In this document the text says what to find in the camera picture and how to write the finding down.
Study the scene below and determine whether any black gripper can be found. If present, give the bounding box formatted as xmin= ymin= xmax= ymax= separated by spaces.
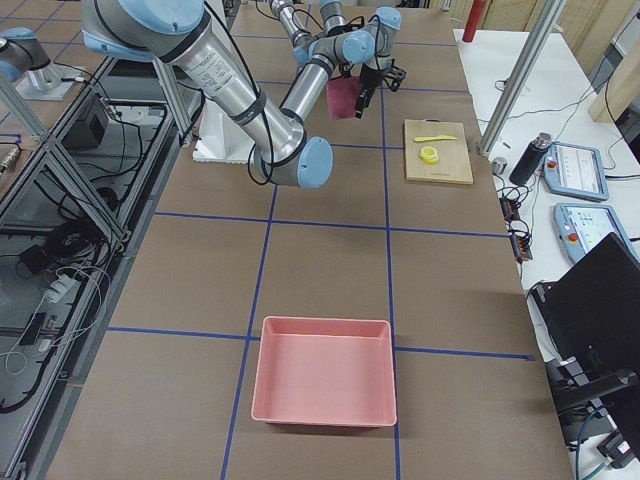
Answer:
xmin=355 ymin=59 xmax=405 ymax=119

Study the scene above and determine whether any maroon wiping cloth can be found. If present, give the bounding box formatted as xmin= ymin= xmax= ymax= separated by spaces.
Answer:
xmin=326 ymin=77 xmax=361 ymax=120

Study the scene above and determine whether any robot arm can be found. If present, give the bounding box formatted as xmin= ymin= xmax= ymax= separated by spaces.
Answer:
xmin=81 ymin=1 xmax=406 ymax=189
xmin=267 ymin=0 xmax=352 ymax=56

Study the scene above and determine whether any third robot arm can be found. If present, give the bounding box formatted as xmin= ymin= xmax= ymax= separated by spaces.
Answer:
xmin=1 ymin=27 xmax=71 ymax=101

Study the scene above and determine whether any black water bottle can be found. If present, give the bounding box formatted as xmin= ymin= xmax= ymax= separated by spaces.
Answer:
xmin=509 ymin=132 xmax=552 ymax=186

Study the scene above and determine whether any yellow plastic knife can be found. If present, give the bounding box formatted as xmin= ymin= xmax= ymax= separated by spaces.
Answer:
xmin=413 ymin=135 xmax=458 ymax=143

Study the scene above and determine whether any lemon slice stack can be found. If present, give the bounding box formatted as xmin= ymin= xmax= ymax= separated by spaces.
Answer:
xmin=419 ymin=146 xmax=439 ymax=164

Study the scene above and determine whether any bamboo cutting board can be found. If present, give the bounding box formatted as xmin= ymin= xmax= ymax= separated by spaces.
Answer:
xmin=404 ymin=119 xmax=474 ymax=185

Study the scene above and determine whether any red cylinder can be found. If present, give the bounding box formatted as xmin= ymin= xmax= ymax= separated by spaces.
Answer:
xmin=462 ymin=0 xmax=487 ymax=43

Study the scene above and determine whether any teach pendant far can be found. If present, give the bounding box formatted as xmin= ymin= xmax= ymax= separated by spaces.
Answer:
xmin=543 ymin=142 xmax=609 ymax=202

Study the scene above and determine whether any teach pendant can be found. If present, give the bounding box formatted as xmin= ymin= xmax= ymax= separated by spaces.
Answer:
xmin=543 ymin=142 xmax=609 ymax=202
xmin=553 ymin=203 xmax=632 ymax=263

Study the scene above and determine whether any teach pendant near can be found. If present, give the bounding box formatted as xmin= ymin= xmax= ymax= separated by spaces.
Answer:
xmin=553 ymin=203 xmax=632 ymax=263

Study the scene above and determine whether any pink plastic bin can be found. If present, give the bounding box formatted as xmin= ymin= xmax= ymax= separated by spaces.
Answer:
xmin=251 ymin=316 xmax=397 ymax=428

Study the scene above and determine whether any black laptop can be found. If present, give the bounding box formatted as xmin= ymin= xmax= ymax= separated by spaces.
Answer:
xmin=532 ymin=233 xmax=639 ymax=374

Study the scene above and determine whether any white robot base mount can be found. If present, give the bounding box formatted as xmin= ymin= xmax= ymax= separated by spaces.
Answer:
xmin=193 ymin=100 xmax=254 ymax=164

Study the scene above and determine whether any aluminium frame post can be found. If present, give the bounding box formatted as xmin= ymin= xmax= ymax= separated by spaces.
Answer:
xmin=478 ymin=0 xmax=567 ymax=157

